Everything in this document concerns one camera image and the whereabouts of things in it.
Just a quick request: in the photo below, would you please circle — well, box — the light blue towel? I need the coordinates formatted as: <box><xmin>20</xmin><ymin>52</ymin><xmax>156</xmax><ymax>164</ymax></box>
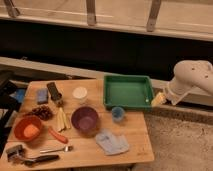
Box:
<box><xmin>95</xmin><ymin>129</ymin><xmax>130</xmax><ymax>155</ymax></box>

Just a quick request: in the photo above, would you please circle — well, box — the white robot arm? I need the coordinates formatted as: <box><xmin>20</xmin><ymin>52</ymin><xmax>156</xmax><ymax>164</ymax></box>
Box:
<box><xmin>151</xmin><ymin>60</ymin><xmax>213</xmax><ymax>107</ymax></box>

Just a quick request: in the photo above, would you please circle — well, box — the green plastic tray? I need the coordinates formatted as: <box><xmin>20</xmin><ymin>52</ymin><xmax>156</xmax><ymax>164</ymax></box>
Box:
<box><xmin>103</xmin><ymin>75</ymin><xmax>154</xmax><ymax>110</ymax></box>

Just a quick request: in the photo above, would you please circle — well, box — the small blue cup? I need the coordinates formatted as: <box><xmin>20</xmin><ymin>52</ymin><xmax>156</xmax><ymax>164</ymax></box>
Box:
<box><xmin>111</xmin><ymin>106</ymin><xmax>125</xmax><ymax>122</ymax></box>

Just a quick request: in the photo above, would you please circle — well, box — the purple bowl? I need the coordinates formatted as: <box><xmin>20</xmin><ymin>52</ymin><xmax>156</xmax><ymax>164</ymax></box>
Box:
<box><xmin>71</xmin><ymin>106</ymin><xmax>99</xmax><ymax>135</ymax></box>

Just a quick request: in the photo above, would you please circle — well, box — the white lidded cup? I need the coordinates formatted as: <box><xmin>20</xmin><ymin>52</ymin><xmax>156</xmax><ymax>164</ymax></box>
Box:
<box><xmin>72</xmin><ymin>87</ymin><xmax>88</xmax><ymax>104</ymax></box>

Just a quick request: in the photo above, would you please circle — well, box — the yellow corn toy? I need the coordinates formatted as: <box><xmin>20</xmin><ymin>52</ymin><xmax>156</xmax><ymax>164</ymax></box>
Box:
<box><xmin>57</xmin><ymin>107</ymin><xmax>71</xmax><ymax>132</ymax></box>

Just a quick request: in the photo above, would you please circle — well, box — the silver spoon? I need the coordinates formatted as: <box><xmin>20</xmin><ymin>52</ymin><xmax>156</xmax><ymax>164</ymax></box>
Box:
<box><xmin>40</xmin><ymin>146</ymin><xmax>73</xmax><ymax>154</ymax></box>

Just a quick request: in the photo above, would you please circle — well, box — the red sausage toy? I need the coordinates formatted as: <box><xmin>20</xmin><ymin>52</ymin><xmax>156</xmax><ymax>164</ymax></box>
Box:
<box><xmin>48</xmin><ymin>127</ymin><xmax>68</xmax><ymax>144</ymax></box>

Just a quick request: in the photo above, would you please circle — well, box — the dark brush block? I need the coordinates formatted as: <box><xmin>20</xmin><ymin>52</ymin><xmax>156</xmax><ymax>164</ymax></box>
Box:
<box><xmin>47</xmin><ymin>82</ymin><xmax>63</xmax><ymax>106</ymax></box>

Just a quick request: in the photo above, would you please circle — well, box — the dark grape bunch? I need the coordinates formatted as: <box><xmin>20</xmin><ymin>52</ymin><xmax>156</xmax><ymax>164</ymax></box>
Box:
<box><xmin>28</xmin><ymin>105</ymin><xmax>53</xmax><ymax>121</ymax></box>

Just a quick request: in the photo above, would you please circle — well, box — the blue sponge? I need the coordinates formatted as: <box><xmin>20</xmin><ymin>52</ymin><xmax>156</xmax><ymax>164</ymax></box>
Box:
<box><xmin>37</xmin><ymin>88</ymin><xmax>48</xmax><ymax>104</ymax></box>

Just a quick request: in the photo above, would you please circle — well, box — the orange ball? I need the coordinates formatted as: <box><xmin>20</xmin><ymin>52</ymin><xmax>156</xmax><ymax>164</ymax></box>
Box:
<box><xmin>24</xmin><ymin>124</ymin><xmax>39</xmax><ymax>138</ymax></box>

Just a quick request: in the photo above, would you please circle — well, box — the orange bowl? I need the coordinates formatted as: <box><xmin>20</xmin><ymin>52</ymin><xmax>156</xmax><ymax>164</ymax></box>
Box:
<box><xmin>14</xmin><ymin>116</ymin><xmax>43</xmax><ymax>142</ymax></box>

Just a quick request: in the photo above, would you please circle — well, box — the blue object left edge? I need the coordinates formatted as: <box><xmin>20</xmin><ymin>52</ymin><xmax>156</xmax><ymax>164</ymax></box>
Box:
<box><xmin>12</xmin><ymin>88</ymin><xmax>26</xmax><ymax>103</ymax></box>

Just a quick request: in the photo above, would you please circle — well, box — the metal clamp tool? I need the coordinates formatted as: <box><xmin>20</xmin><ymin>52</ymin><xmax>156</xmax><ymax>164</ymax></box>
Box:
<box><xmin>6</xmin><ymin>145</ymin><xmax>24</xmax><ymax>163</ymax></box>

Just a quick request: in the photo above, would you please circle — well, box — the black handled tool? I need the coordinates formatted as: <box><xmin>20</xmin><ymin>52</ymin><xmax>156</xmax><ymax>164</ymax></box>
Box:
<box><xmin>23</xmin><ymin>155</ymin><xmax>59</xmax><ymax>166</ymax></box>

